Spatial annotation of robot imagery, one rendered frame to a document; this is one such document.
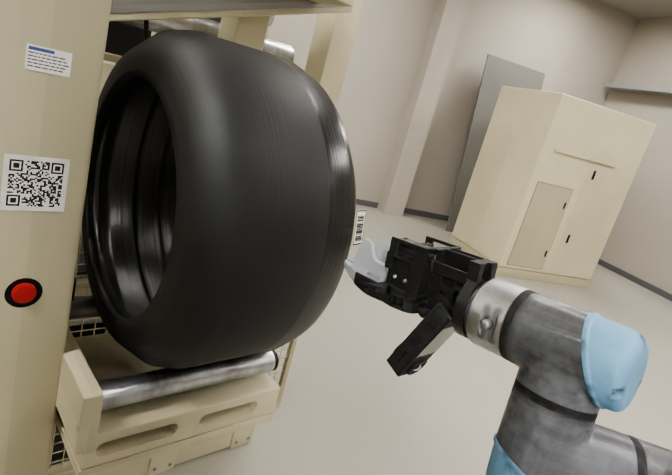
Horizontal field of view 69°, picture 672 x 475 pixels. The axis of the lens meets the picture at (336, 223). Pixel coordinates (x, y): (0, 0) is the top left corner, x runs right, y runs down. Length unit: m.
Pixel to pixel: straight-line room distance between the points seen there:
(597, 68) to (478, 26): 2.26
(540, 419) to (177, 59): 0.64
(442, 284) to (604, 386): 0.19
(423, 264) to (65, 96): 0.50
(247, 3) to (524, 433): 1.07
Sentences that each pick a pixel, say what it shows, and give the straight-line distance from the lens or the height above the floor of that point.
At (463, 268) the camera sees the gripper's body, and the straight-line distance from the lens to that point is 0.57.
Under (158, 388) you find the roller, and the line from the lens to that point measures 0.90.
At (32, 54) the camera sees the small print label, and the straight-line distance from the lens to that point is 0.73.
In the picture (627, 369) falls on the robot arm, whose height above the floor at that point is 1.28.
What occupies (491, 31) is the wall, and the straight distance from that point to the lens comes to 7.63.
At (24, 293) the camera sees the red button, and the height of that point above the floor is 1.06.
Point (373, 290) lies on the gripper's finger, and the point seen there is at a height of 1.22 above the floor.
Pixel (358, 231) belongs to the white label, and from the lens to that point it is 0.81.
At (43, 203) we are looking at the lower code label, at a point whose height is 1.19.
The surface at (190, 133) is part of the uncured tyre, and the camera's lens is 0.70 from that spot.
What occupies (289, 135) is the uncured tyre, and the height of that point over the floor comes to 1.36.
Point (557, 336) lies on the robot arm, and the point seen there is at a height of 1.28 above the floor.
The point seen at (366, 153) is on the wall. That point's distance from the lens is 6.91.
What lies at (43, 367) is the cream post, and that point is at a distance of 0.89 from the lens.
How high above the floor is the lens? 1.44
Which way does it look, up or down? 15 degrees down
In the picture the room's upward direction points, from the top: 15 degrees clockwise
